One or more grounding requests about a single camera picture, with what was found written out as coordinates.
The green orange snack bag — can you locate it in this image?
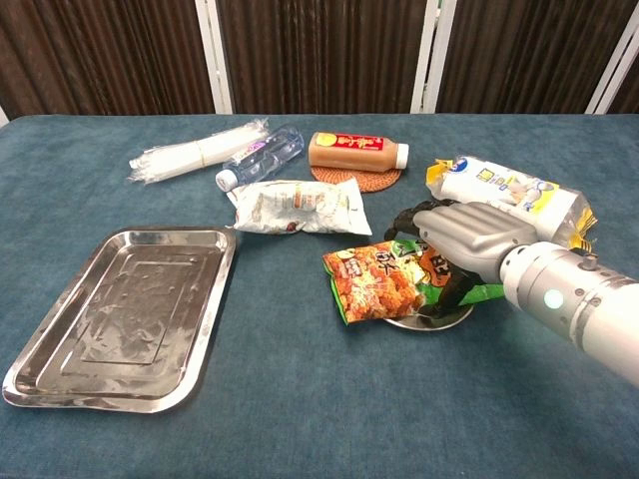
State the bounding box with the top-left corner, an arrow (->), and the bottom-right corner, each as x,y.
321,239 -> 506,326

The clear-wrapped white straw bundle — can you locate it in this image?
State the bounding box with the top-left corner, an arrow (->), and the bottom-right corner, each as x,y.
127,119 -> 271,188

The blue felt table cloth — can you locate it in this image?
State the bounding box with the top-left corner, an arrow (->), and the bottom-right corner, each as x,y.
0,114 -> 639,479

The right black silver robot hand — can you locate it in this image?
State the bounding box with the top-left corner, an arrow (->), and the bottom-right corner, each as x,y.
383,199 -> 543,320

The brown drink bottle red label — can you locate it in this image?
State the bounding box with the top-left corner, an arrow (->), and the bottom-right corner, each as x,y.
308,131 -> 410,173

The rectangular steel tray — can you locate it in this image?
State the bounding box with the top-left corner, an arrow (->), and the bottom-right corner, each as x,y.
2,227 -> 238,414

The white yellow food bag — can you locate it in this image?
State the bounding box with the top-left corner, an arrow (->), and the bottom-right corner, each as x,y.
424,156 -> 599,250

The round woven brown coaster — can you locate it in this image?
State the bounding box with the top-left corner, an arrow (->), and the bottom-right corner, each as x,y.
310,164 -> 402,195

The clear plastic water bottle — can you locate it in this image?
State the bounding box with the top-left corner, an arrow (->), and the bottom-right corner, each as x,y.
215,125 -> 307,192

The white snack packet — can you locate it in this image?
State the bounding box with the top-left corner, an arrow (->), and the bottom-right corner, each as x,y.
227,178 -> 373,237

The dark brown partition panel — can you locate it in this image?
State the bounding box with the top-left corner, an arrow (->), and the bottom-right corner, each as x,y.
607,49 -> 639,116
0,0 -> 217,120
436,0 -> 631,115
217,0 -> 429,116

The small metal bowl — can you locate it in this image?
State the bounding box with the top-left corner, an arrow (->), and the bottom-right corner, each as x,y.
383,301 -> 475,332

